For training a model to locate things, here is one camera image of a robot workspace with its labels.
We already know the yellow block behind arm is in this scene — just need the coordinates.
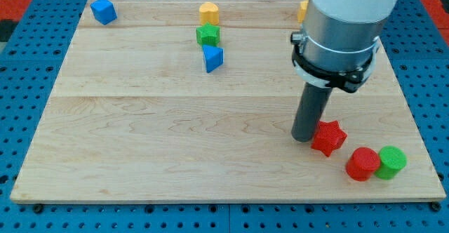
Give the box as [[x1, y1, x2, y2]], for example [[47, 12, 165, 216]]
[[297, 0, 309, 23]]

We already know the yellow heart block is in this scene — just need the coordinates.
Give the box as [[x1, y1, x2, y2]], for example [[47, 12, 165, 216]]
[[199, 2, 220, 25]]

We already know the green cylinder block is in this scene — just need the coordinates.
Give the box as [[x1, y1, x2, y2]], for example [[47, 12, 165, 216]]
[[375, 145, 408, 180]]

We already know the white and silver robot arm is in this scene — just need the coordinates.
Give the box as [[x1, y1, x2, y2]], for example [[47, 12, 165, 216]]
[[302, 0, 397, 72]]

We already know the red hexagon block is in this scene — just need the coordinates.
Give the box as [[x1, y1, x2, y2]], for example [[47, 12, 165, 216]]
[[345, 147, 380, 182]]

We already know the red star block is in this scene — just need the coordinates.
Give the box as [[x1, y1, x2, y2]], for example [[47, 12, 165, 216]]
[[311, 121, 347, 157]]

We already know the blue cube block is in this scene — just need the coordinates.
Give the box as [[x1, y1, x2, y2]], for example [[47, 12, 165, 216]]
[[91, 0, 117, 25]]

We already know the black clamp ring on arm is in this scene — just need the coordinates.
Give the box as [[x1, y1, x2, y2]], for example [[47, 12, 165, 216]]
[[290, 31, 380, 94]]

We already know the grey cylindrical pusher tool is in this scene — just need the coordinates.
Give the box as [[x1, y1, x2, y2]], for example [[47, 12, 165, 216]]
[[291, 83, 333, 142]]

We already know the wooden board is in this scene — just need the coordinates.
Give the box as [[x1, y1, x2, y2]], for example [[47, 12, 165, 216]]
[[11, 0, 446, 204]]

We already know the blue triangle block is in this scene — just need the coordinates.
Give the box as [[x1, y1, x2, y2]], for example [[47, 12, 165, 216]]
[[202, 45, 224, 73]]

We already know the green star block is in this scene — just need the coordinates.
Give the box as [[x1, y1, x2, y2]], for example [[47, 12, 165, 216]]
[[196, 22, 220, 46]]

